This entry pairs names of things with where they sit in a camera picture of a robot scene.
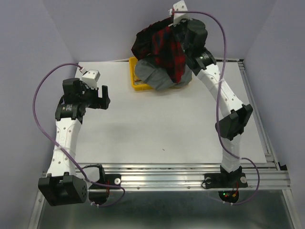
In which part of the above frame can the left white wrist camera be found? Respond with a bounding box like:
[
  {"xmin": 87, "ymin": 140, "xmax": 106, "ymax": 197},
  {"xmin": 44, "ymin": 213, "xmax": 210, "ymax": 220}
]
[{"xmin": 81, "ymin": 70, "xmax": 100, "ymax": 90}]

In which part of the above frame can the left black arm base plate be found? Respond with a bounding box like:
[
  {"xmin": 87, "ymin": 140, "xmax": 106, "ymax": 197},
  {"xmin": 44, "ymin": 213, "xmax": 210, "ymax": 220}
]
[{"xmin": 83, "ymin": 164, "xmax": 122, "ymax": 186}]

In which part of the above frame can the yellow plastic bin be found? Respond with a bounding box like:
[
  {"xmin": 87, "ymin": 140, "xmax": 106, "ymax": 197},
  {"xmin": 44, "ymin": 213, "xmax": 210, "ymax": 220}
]
[{"xmin": 129, "ymin": 56, "xmax": 152, "ymax": 91}]

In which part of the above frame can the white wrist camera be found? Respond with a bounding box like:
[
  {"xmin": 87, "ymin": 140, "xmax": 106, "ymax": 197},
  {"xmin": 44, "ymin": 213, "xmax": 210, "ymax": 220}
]
[
  {"xmin": 168, "ymin": 0, "xmax": 190, "ymax": 27},
  {"xmin": 81, "ymin": 70, "xmax": 100, "ymax": 90}
]

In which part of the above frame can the grey skirt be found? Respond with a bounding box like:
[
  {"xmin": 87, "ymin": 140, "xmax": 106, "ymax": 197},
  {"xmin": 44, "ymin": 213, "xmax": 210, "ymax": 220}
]
[{"xmin": 135, "ymin": 57, "xmax": 193, "ymax": 91}]

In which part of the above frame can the aluminium frame rail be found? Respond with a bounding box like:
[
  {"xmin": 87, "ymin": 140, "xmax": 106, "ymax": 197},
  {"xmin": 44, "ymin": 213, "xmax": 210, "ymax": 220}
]
[{"xmin": 28, "ymin": 58, "xmax": 296, "ymax": 229}]

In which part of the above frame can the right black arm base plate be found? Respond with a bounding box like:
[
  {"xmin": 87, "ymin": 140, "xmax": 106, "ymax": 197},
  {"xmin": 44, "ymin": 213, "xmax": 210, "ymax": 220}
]
[{"xmin": 201, "ymin": 173, "xmax": 248, "ymax": 189}]

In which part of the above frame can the red black plaid skirt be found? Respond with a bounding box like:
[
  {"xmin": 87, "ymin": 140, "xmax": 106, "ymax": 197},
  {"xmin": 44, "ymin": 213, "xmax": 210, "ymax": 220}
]
[{"xmin": 131, "ymin": 17, "xmax": 186, "ymax": 83}]

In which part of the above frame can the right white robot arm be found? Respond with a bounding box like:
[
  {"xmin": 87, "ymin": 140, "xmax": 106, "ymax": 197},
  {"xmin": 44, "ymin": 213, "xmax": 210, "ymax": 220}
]
[{"xmin": 173, "ymin": 19, "xmax": 253, "ymax": 189}]

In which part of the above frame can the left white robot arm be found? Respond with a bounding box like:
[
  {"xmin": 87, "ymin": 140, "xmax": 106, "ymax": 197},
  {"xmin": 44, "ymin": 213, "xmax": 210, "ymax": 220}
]
[{"xmin": 38, "ymin": 78, "xmax": 110, "ymax": 206}]

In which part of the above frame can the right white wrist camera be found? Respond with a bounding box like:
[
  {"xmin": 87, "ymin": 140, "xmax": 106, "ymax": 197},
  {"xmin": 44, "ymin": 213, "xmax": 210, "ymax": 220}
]
[{"xmin": 168, "ymin": 0, "xmax": 190, "ymax": 27}]

